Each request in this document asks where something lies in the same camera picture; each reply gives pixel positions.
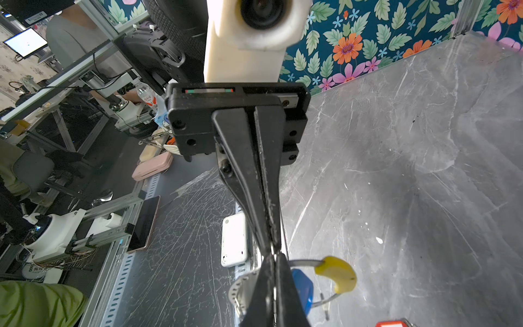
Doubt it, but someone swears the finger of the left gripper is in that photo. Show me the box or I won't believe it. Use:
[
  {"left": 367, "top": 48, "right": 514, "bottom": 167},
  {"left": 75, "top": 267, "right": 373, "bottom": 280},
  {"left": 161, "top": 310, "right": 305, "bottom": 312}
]
[
  {"left": 212, "top": 108, "right": 271, "bottom": 256},
  {"left": 254, "top": 105, "right": 285, "bottom": 251}
]

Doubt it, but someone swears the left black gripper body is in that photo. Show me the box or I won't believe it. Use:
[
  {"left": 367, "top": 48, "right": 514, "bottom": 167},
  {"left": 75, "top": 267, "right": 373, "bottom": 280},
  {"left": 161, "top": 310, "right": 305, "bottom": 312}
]
[{"left": 168, "top": 83, "right": 311, "bottom": 166}]

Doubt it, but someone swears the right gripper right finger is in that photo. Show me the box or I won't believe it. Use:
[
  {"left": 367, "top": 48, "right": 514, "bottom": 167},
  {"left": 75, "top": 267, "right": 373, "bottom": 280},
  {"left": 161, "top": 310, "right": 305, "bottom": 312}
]
[{"left": 275, "top": 253, "right": 310, "bottom": 327}]

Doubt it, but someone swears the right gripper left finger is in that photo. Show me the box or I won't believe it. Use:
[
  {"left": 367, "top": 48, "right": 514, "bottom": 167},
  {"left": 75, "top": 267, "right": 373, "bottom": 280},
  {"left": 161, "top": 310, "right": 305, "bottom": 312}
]
[{"left": 239, "top": 255, "right": 275, "bottom": 326}]

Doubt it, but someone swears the blue capped key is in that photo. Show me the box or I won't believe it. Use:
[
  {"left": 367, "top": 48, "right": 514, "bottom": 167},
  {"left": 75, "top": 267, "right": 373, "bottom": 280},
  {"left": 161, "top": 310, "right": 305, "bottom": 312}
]
[{"left": 291, "top": 268, "right": 314, "bottom": 316}]

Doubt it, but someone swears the grey yellow keyring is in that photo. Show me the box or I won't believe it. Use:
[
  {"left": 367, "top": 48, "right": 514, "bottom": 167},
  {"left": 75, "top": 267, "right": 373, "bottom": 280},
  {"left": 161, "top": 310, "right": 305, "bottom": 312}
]
[{"left": 227, "top": 255, "right": 358, "bottom": 322}]

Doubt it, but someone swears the red capped key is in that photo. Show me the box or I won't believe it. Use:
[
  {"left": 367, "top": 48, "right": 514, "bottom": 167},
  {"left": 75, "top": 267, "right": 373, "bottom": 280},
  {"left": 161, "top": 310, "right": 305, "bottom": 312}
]
[{"left": 375, "top": 319, "right": 412, "bottom": 327}]

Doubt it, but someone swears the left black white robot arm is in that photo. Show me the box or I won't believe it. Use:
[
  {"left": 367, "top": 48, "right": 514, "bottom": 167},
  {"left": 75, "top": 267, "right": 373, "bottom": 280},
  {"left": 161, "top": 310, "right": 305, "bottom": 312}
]
[{"left": 118, "top": 1, "right": 311, "bottom": 255}]

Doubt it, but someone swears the pink pencil case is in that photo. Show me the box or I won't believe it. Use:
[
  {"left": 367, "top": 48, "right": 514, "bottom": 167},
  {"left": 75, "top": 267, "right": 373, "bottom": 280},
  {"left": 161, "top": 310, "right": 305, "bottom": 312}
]
[{"left": 132, "top": 152, "right": 173, "bottom": 181}]

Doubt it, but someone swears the white square device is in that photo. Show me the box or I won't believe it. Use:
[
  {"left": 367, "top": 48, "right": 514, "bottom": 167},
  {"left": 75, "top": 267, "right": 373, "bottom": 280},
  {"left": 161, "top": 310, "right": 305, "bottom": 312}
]
[{"left": 221, "top": 213, "right": 248, "bottom": 268}]

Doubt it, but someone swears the dark smartphone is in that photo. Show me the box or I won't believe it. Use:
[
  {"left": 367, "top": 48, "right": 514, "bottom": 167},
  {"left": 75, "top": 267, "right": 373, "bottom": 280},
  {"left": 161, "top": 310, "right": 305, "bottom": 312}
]
[{"left": 127, "top": 196, "right": 161, "bottom": 253}]

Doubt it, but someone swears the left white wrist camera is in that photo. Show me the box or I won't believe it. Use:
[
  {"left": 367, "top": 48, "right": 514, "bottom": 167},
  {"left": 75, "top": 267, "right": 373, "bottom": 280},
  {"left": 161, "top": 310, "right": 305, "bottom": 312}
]
[{"left": 204, "top": 1, "right": 312, "bottom": 83}]

